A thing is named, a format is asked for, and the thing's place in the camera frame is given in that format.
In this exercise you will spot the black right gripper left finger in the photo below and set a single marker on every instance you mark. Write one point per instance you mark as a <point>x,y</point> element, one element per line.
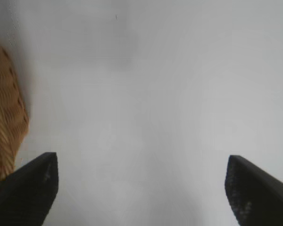
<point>23,195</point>

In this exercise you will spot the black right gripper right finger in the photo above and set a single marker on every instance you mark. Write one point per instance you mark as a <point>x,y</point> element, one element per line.
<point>257,200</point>

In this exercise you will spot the tan woven wicker basket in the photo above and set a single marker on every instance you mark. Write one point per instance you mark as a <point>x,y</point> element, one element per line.
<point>4,113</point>

